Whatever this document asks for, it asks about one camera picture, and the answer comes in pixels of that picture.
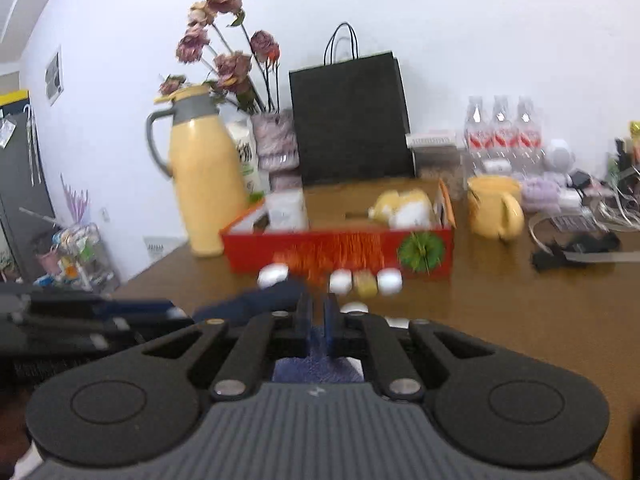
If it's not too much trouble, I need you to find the black fabric strap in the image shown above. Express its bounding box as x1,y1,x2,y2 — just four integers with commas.
531,232,623,273

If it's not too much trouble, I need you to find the clear lidded storage jar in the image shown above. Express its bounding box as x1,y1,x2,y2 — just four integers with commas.
406,131,465,201

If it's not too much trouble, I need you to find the black paper bag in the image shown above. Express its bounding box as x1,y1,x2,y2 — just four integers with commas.
289,22,417,186

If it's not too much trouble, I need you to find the white robot toy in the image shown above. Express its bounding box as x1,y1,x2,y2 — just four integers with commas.
544,139,574,174

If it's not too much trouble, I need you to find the tangle of white cables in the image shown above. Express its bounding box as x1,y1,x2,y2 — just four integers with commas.
527,180,640,241

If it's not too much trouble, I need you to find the red cardboard box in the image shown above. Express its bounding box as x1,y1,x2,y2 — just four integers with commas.
220,177,457,281

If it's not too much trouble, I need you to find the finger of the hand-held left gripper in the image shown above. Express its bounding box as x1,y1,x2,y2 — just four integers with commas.
10,291,177,319
7,312,196,345

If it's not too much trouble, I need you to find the metal storage rack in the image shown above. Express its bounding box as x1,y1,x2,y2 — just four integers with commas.
20,207,121,293

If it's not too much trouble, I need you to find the purple lavender bouquet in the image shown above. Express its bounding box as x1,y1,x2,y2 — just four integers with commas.
60,174,91,226

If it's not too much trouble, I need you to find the white paper card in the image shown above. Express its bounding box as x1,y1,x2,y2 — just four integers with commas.
144,236,188,261

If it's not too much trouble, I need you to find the yellow white plush toy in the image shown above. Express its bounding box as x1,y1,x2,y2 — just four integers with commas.
368,189,436,229

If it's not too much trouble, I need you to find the dark grey metal cabinet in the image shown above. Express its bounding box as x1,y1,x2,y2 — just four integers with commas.
0,90,56,281

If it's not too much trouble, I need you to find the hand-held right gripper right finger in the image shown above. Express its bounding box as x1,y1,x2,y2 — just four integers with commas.
322,292,496,403

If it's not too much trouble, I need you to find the yellow mug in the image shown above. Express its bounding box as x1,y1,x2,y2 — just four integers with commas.
467,176,525,241

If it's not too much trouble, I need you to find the wall poster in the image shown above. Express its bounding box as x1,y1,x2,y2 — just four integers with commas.
45,47,65,106

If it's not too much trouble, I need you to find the white drink carton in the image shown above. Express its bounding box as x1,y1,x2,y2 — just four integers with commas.
225,119,268,201

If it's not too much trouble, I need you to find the purple fuzzy vase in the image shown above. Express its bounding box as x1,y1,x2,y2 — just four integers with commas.
250,109,301,193

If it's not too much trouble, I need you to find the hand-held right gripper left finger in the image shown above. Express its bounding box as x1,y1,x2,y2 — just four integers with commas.
142,292,313,402

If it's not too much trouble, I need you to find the white plastic container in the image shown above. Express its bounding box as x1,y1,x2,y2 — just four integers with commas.
265,190,308,233

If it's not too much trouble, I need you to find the yellow thermos jug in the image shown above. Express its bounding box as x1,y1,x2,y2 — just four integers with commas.
146,85,251,258

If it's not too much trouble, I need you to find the purple knitted cloth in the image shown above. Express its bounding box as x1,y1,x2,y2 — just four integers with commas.
272,325,366,383

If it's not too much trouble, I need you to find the purple towel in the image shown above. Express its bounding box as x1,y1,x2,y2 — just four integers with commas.
520,174,563,211

